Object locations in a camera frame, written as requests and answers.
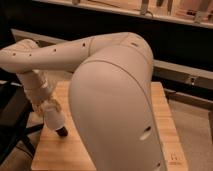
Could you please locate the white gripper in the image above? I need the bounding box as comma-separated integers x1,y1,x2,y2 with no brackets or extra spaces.
29,88,62,116

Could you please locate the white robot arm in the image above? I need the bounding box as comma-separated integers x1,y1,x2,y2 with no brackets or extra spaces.
0,32,167,171

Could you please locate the dark eraser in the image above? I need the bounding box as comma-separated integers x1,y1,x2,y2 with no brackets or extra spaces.
57,127,68,137

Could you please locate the black office chair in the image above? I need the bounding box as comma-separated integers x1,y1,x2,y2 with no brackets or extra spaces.
0,19,46,166

